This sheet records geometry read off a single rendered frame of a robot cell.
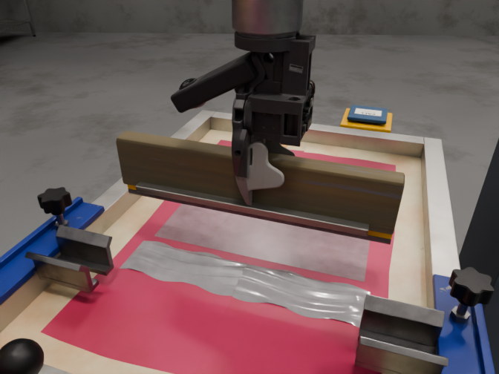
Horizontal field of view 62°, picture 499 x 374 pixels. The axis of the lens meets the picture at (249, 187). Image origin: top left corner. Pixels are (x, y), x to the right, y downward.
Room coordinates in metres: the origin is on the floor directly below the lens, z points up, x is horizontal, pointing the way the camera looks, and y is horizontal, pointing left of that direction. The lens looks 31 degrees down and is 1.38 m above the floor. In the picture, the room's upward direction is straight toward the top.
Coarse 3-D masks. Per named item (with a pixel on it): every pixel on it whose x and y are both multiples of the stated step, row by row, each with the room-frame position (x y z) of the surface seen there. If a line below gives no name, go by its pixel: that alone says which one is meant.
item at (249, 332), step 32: (352, 160) 0.82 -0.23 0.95; (256, 256) 0.50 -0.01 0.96; (288, 256) 0.50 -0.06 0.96; (320, 256) 0.50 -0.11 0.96; (352, 256) 0.50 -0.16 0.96; (384, 256) 0.50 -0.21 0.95; (384, 288) 0.43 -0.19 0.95; (224, 320) 0.37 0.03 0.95; (256, 320) 0.37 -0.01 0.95; (288, 320) 0.37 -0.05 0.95; (320, 320) 0.37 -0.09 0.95; (224, 352) 0.32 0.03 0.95; (256, 352) 0.32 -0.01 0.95; (288, 352) 0.32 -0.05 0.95; (320, 352) 0.32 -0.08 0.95; (352, 352) 0.32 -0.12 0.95
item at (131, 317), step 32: (160, 224) 0.58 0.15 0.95; (192, 224) 0.58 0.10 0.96; (224, 224) 0.58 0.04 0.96; (256, 224) 0.58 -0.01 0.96; (128, 256) 0.50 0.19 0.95; (224, 256) 0.50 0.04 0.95; (96, 288) 0.43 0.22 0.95; (128, 288) 0.43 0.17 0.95; (160, 288) 0.43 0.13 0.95; (192, 288) 0.43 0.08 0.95; (64, 320) 0.37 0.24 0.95; (96, 320) 0.37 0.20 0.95; (128, 320) 0.37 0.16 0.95; (160, 320) 0.37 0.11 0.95; (192, 320) 0.37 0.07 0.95; (96, 352) 0.32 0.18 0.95; (128, 352) 0.32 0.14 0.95; (160, 352) 0.32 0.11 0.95; (192, 352) 0.32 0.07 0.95
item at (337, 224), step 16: (144, 192) 0.50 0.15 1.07; (160, 192) 0.49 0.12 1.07; (176, 192) 0.49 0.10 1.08; (192, 192) 0.49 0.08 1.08; (224, 208) 0.46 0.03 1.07; (240, 208) 0.46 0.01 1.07; (256, 208) 0.45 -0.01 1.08; (272, 208) 0.45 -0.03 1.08; (320, 224) 0.42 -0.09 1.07; (336, 224) 0.42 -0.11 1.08; (352, 224) 0.42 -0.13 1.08; (368, 224) 0.42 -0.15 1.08
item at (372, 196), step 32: (128, 160) 0.52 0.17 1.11; (160, 160) 0.51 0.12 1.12; (192, 160) 0.49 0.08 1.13; (224, 160) 0.48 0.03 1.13; (288, 160) 0.46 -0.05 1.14; (320, 160) 0.46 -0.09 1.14; (224, 192) 0.48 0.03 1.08; (256, 192) 0.46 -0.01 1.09; (288, 192) 0.45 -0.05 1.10; (320, 192) 0.44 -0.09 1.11; (352, 192) 0.43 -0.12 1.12; (384, 192) 0.41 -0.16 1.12; (384, 224) 0.41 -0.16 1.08
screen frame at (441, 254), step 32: (192, 128) 0.92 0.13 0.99; (224, 128) 0.98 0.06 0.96; (320, 128) 0.92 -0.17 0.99; (352, 128) 0.92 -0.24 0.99; (128, 192) 0.64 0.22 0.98; (448, 192) 0.63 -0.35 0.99; (96, 224) 0.55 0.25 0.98; (448, 224) 0.53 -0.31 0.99; (448, 256) 0.46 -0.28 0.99; (32, 288) 0.41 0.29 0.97; (0, 320) 0.36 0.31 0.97
